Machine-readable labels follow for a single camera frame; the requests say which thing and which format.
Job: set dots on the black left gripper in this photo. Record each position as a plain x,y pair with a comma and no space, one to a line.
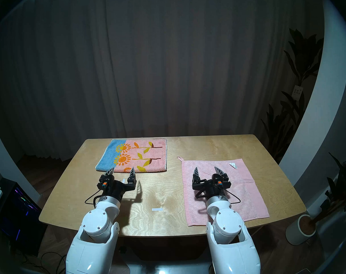
114,187

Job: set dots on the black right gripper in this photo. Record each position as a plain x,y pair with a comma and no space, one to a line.
211,187

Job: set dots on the sunflower print terry towel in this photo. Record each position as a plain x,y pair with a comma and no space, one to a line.
144,156

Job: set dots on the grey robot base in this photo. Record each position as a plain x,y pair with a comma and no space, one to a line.
167,269

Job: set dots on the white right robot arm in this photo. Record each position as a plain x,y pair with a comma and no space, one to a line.
230,233

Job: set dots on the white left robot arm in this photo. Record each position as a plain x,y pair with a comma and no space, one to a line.
96,227

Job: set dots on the plain pink terry towel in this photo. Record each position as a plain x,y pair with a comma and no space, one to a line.
247,196

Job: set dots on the white round plant pot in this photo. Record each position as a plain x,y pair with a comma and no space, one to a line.
295,233

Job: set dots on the black computer tower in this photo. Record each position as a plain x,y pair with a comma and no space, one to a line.
16,216

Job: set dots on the grey pleated curtain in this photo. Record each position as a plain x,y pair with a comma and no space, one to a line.
161,62

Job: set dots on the white paper plant tag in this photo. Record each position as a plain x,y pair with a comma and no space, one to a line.
298,92

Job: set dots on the dark spiky potted plant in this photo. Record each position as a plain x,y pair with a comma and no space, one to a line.
341,187

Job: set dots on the tall dark leafy plant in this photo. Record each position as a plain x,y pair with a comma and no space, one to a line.
301,56

